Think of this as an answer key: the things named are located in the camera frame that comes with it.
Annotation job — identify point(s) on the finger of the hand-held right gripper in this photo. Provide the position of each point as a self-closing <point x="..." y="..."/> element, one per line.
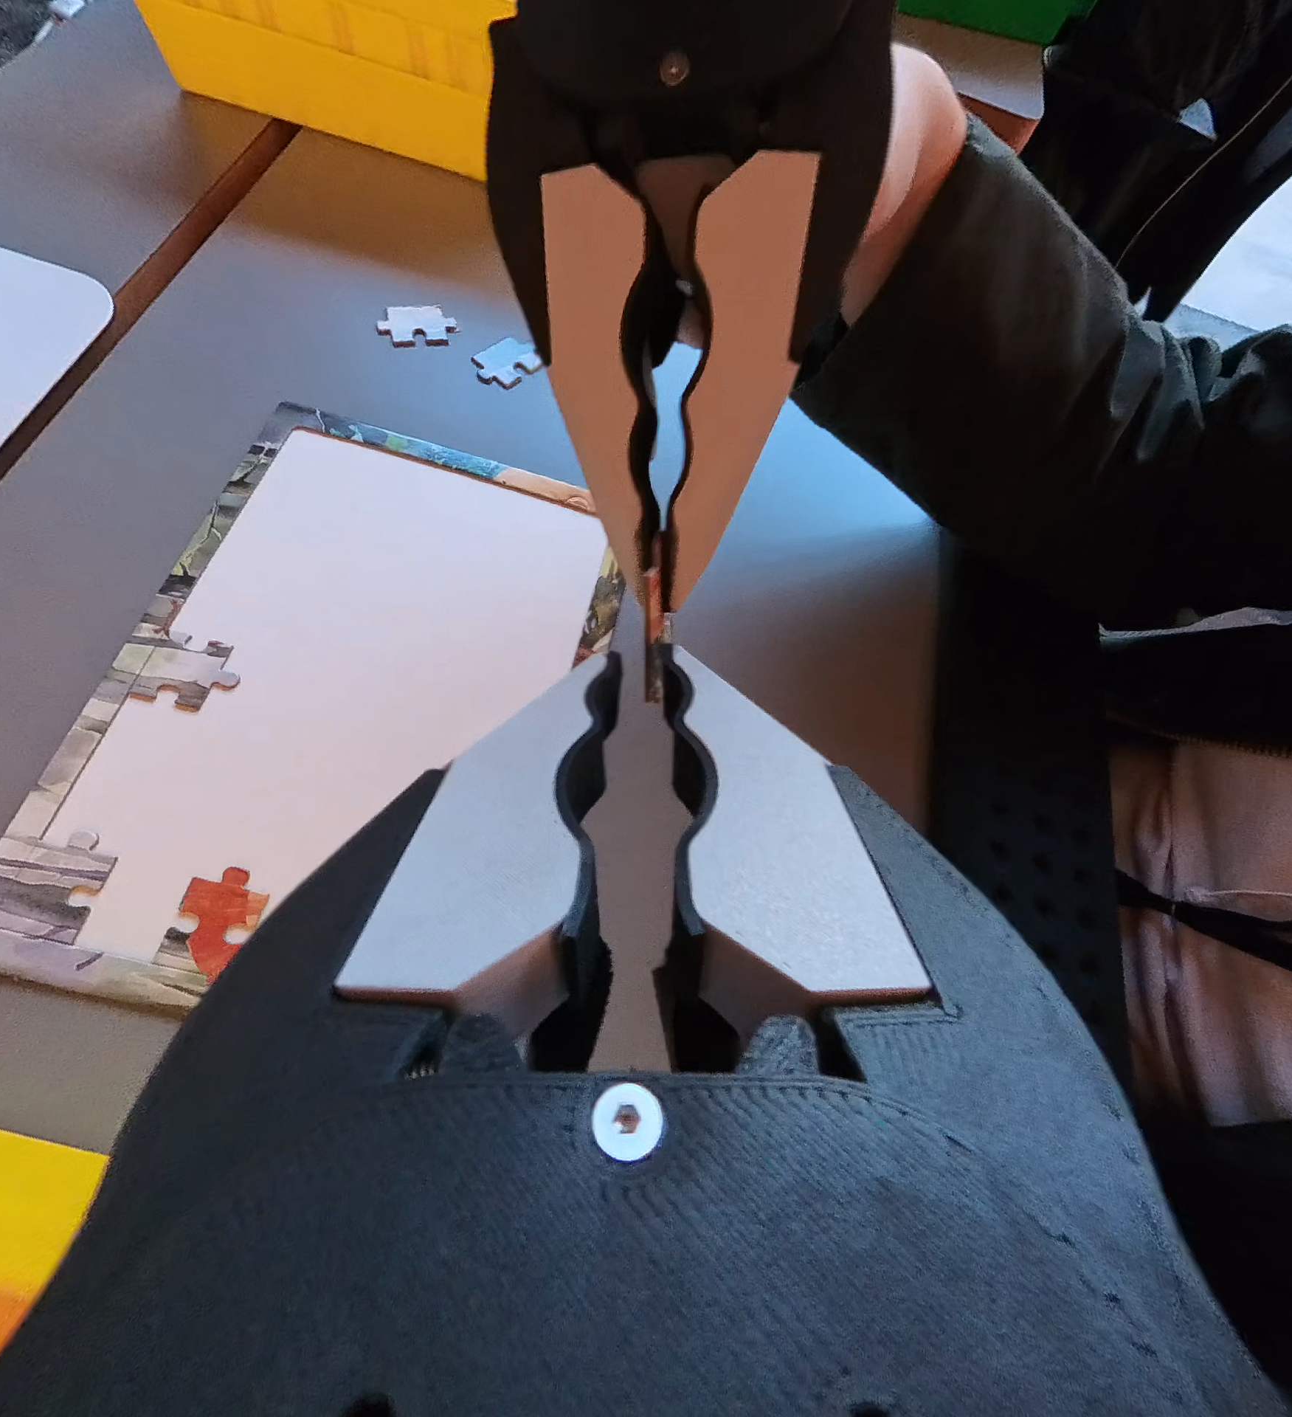
<point x="589" y="333"/>
<point x="750" y="333"/>

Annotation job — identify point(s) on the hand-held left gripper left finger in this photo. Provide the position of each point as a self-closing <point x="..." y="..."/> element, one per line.
<point x="469" y="874"/>

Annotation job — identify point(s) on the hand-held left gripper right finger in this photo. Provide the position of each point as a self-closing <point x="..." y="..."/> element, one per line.
<point x="801" y="874"/>

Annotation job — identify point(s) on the red curved puzzle piece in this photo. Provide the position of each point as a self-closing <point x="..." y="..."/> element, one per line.
<point x="223" y="903"/>

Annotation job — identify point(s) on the red dark puzzle piece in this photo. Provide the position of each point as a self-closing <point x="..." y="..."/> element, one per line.
<point x="658" y="665"/>

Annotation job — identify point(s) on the puzzle frame board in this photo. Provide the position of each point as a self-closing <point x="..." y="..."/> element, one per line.
<point x="379" y="620"/>

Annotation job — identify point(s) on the yellow plastic bin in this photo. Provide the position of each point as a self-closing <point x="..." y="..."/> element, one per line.
<point x="3" y="1196"/>
<point x="324" y="56"/>

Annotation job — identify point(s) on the person's right forearm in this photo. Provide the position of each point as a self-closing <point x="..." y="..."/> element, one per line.
<point x="1043" y="420"/>

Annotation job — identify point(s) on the grey desk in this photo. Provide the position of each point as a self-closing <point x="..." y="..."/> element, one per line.
<point x="988" y="78"/>
<point x="324" y="255"/>
<point x="47" y="156"/>

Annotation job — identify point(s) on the person's right hand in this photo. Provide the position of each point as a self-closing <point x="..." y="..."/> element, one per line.
<point x="917" y="166"/>

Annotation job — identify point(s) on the pale grey puzzle piece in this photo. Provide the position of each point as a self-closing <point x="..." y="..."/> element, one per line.
<point x="415" y="325"/>

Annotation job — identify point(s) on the black mesh office chair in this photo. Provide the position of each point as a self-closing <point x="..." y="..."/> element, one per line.
<point x="1021" y="797"/>

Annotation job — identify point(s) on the green plastic bin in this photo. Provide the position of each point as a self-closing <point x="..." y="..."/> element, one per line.
<point x="988" y="14"/>

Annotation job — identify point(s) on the grey brown puzzle piece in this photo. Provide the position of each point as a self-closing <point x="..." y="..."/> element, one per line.
<point x="186" y="671"/>

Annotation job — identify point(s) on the grey striped puzzle piece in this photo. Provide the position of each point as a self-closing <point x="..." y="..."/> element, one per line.
<point x="59" y="874"/>

